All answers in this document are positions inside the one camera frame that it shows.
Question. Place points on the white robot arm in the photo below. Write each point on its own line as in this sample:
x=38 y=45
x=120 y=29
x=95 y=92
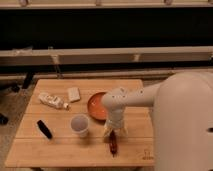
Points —
x=182 y=119

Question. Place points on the black oblong object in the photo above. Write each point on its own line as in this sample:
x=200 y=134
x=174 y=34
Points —
x=44 y=129

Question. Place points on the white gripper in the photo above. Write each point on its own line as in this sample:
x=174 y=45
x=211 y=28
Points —
x=114 y=125

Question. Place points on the dark red pepper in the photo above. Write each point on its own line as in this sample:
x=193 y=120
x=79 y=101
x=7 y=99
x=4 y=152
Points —
x=113 y=143

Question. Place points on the white rectangular block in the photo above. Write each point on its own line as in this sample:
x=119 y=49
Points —
x=73 y=94

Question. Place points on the grey metal rail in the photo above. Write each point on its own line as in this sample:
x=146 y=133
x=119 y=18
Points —
x=26 y=57

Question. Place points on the white ceramic cup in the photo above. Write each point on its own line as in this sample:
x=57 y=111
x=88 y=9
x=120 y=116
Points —
x=80 y=125

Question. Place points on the orange bowl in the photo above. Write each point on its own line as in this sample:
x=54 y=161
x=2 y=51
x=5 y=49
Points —
x=95 y=108

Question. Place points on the wooden table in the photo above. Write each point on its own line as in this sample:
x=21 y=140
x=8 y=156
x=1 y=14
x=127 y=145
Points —
x=31 y=148

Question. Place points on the white plastic bottle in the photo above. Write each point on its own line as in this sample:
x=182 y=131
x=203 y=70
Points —
x=52 y=101

